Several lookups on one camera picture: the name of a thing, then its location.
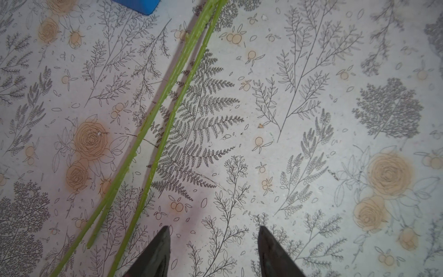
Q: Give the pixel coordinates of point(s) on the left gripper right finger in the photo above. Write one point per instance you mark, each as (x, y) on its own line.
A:
(274, 260)

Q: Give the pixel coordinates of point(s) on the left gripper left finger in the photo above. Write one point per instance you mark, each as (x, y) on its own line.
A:
(155, 258)

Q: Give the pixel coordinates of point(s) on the blue tape dispenser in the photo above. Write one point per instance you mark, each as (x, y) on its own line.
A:
(145, 7)

